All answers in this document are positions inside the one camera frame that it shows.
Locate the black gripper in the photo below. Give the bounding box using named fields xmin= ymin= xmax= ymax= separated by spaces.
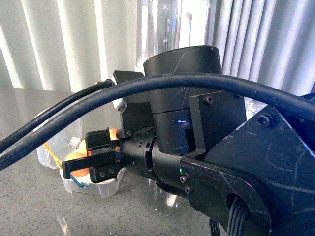
xmin=62 ymin=127 xmax=184 ymax=183

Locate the clear plastic egg box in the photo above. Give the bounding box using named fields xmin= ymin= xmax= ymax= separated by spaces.
xmin=36 ymin=119 xmax=125 ymax=197

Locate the brown egg front left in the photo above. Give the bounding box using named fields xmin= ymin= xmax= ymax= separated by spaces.
xmin=62 ymin=152 xmax=89 ymax=179

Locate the brown egg back left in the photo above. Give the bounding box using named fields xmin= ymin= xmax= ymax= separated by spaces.
xmin=109 ymin=128 xmax=119 ymax=141

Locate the blue rubber band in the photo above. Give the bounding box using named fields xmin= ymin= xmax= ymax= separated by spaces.
xmin=70 ymin=175 xmax=88 ymax=188

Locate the white Joyoung blender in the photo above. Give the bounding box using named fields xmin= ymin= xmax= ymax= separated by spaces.
xmin=135 ymin=0 xmax=217 ymax=72

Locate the thin black cable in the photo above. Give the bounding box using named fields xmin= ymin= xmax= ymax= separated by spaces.
xmin=0 ymin=79 xmax=115 ymax=154

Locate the thick black cable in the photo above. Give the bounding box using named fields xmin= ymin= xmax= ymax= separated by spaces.
xmin=0 ymin=73 xmax=315 ymax=172

